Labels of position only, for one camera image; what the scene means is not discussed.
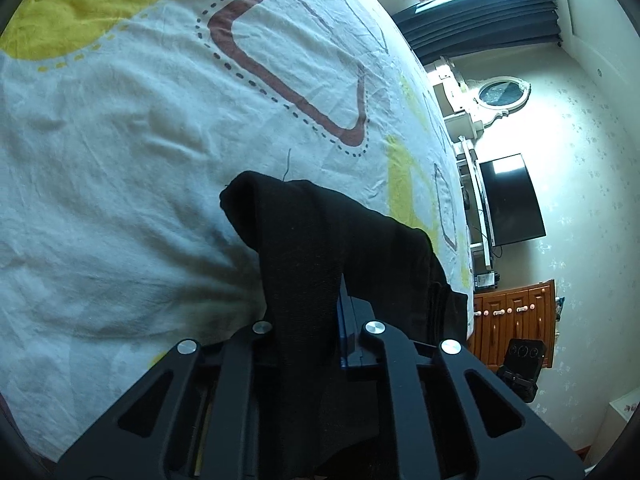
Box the white dressing table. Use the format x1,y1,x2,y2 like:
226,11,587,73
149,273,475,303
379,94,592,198
427,57,483,156

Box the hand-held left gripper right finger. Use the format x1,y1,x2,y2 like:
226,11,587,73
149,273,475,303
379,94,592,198
337,272,586,480

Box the printed bed sheet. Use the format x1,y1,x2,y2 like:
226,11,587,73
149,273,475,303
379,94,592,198
0,0,476,461

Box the white television stand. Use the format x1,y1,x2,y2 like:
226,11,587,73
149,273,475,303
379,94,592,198
455,140,501,291

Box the white floral box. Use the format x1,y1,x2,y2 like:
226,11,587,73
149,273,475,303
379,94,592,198
607,392,640,443

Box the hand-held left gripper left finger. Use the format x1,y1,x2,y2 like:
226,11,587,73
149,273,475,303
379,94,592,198
57,320,275,480

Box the black pants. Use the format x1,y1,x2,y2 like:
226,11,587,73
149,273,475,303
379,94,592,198
219,170,476,480

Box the dark blue curtain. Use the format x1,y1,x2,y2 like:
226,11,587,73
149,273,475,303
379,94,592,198
392,0,563,66

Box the wooden cabinet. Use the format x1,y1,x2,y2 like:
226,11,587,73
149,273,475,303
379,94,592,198
467,280,557,373

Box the black television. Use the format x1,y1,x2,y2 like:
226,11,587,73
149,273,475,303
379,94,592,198
477,153,547,247

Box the oval white framed mirror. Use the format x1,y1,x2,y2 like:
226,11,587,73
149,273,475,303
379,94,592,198
467,76,532,126

